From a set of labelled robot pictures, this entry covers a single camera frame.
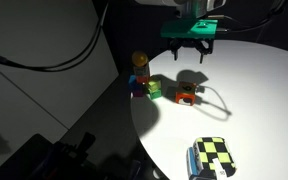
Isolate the orange plushy number cube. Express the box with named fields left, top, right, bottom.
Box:
left=175, top=81, right=196, bottom=106

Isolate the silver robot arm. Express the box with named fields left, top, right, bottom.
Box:
left=135, top=0, right=226, bottom=62

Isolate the checkered plush cube with pictures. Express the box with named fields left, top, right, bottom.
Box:
left=186, top=137, right=237, bottom=180

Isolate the grey block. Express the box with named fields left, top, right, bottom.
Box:
left=133, top=65, right=150, bottom=76

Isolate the light green block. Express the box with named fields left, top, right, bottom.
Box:
left=146, top=77, right=161, bottom=92

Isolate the orange-red block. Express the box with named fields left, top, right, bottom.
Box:
left=136, top=75, right=150, bottom=84

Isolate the dark green block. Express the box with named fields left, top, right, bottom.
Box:
left=149, top=89, right=162, bottom=99

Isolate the blue block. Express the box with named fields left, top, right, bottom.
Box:
left=128, top=75, right=141, bottom=91

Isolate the magenta block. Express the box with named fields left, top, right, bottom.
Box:
left=132, top=90, right=144, bottom=97

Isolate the dark clamp cluster bottom left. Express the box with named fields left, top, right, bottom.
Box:
left=25, top=133, right=141, bottom=180

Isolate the black cable on wall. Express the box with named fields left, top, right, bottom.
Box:
left=0, top=0, right=111, bottom=73

